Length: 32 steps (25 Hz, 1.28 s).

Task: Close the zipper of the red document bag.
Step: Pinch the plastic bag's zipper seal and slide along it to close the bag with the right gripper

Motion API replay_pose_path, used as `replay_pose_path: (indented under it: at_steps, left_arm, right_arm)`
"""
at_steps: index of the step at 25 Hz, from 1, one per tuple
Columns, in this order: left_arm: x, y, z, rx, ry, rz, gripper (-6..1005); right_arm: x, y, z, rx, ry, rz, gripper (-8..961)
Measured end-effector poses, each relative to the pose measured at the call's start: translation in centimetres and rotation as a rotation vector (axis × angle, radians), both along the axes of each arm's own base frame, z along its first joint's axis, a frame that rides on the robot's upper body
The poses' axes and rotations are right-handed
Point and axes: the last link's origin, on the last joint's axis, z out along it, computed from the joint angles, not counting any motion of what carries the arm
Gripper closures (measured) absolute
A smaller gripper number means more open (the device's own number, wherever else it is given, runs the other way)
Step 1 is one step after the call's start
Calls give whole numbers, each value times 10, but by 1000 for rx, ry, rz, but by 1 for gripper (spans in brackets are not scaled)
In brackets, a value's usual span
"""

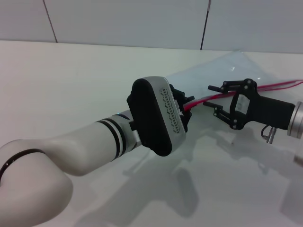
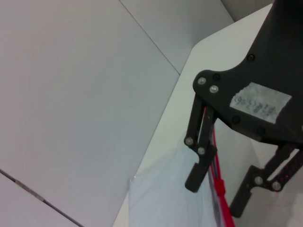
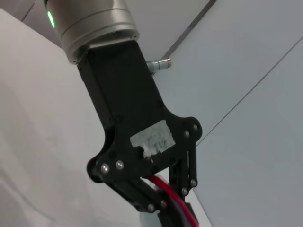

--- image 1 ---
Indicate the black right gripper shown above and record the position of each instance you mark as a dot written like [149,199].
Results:
[265,110]

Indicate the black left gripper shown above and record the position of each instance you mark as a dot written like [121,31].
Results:
[178,95]

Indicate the clear document bag red zipper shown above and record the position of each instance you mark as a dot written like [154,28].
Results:
[236,68]

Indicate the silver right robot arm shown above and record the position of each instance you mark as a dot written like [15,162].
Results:
[297,120]

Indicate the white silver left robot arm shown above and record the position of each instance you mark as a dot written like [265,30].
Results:
[78,151]

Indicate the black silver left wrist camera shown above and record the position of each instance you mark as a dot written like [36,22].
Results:
[151,118]

